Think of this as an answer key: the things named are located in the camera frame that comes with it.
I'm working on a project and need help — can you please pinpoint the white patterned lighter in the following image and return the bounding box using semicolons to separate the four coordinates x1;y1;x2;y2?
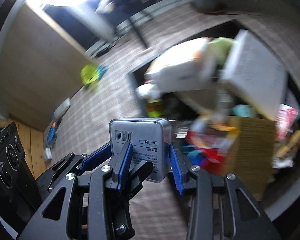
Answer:
43;147;52;162

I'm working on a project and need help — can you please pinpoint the black storage box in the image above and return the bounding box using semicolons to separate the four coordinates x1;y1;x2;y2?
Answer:
127;21;300;221

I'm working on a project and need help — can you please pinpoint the silver metal tin box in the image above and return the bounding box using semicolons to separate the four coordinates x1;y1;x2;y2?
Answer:
109;118;172;183

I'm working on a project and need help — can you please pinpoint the blue Vinda tissue packet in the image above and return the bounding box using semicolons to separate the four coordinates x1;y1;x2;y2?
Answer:
46;124;57;147

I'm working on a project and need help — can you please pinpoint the beige checkered tablecloth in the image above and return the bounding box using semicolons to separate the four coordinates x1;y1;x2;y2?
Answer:
48;0;300;239

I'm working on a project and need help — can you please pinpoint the yellow corrugated cardboard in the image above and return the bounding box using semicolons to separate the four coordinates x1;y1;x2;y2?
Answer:
220;116;276;201

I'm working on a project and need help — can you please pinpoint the pine wood side panel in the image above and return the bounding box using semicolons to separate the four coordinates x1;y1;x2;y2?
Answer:
0;119;47;179

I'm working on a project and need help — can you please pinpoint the orange white tissue pack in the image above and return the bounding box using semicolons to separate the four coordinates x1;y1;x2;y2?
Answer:
144;37;216;93

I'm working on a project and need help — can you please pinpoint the blue plastic clip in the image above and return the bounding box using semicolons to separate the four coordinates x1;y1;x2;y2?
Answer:
97;64;108;80

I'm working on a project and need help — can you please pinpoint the yellow shuttlecock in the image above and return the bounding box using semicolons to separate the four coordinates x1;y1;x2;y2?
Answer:
80;64;98;86

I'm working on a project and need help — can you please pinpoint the black light stand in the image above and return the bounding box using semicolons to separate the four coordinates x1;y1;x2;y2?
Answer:
120;5;154;49

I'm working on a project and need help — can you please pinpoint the white paper box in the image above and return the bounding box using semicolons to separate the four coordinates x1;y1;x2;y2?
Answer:
219;30;288;120

